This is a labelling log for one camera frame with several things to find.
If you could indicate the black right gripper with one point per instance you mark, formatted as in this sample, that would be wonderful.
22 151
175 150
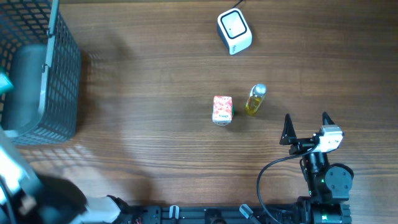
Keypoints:
288 137

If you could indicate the yellow oil bottle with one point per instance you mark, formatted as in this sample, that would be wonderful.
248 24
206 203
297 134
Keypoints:
256 97

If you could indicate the red tissue pack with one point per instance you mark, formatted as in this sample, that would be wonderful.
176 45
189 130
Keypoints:
222 106

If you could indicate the grey plastic mesh basket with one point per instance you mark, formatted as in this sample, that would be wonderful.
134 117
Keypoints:
42 61

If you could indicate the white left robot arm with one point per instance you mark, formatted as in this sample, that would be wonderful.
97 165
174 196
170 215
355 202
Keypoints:
31 197

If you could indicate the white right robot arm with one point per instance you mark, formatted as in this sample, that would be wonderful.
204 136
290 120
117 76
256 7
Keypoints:
328 184

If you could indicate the white barcode scanner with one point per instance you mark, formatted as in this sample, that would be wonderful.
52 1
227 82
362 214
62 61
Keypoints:
234 31

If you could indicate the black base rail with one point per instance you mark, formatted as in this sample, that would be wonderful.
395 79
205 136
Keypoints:
286 213

